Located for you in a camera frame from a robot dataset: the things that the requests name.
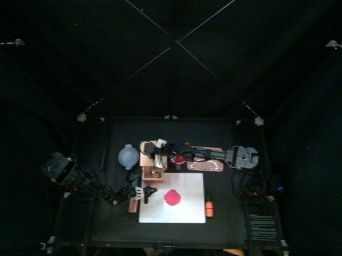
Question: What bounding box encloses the light blue bowl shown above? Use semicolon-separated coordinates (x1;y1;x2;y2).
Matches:
116;143;140;171

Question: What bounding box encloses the red wooden drawer with knob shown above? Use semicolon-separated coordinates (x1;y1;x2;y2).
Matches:
142;166;166;184

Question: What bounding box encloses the red play dough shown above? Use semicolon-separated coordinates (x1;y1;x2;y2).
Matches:
163;188;183;207

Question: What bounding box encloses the black panel with white text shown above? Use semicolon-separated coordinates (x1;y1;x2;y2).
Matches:
246;213;280;243

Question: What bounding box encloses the red plastic cup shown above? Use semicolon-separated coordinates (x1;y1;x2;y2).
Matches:
171;153;188;168

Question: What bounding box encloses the orange-brown flat board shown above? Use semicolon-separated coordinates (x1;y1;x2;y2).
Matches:
191;145;223;153

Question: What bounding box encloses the white cutting board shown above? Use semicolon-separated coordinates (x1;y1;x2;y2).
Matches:
138;172;207;224

